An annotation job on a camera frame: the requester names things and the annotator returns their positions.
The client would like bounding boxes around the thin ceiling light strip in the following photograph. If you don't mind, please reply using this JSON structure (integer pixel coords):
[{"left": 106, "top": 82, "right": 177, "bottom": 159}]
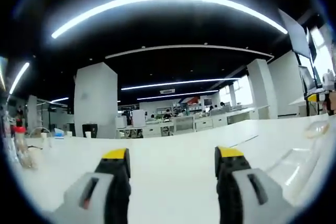
[{"left": 120, "top": 77, "right": 241, "bottom": 91}]

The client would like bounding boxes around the small desk monitor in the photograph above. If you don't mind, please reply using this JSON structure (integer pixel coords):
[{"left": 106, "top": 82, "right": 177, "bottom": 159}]
[{"left": 298, "top": 65, "right": 317, "bottom": 91}]

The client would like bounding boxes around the white cabinet box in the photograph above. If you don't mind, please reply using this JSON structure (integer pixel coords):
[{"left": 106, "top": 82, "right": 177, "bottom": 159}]
[{"left": 131, "top": 109, "right": 146, "bottom": 128}]

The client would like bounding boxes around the row of white office desks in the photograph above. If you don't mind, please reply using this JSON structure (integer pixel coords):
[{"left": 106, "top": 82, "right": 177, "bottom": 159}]
[{"left": 115, "top": 106, "right": 271, "bottom": 138}]

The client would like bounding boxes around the clear plastic bag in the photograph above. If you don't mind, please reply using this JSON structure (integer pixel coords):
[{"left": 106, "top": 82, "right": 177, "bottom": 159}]
[{"left": 266, "top": 118, "right": 335, "bottom": 206}]

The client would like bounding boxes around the clear bottle with red cap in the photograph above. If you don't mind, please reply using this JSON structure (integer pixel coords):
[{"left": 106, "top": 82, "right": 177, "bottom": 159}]
[{"left": 12, "top": 125, "right": 39, "bottom": 170}]

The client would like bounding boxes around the thin clear tube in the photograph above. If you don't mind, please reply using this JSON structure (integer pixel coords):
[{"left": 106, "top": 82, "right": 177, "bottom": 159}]
[{"left": 28, "top": 126, "right": 54, "bottom": 141}]

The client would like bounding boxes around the black bin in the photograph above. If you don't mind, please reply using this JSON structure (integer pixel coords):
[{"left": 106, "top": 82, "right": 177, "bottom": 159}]
[{"left": 81, "top": 123, "right": 99, "bottom": 138}]

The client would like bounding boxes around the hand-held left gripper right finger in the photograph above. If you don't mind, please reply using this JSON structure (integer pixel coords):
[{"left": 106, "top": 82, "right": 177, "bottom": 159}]
[{"left": 214, "top": 145, "right": 300, "bottom": 224}]

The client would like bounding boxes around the short ceiling light strip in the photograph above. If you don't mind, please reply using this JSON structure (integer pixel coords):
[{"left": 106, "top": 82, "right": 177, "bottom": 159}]
[{"left": 8, "top": 61, "right": 30, "bottom": 95}]

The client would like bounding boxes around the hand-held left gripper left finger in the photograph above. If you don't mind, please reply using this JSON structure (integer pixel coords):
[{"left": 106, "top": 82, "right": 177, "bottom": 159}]
[{"left": 51, "top": 147, "right": 131, "bottom": 224}]

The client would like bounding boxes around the large wall monitor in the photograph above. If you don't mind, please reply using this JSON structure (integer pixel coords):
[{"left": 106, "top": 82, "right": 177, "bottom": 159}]
[{"left": 277, "top": 8, "right": 312, "bottom": 59}]

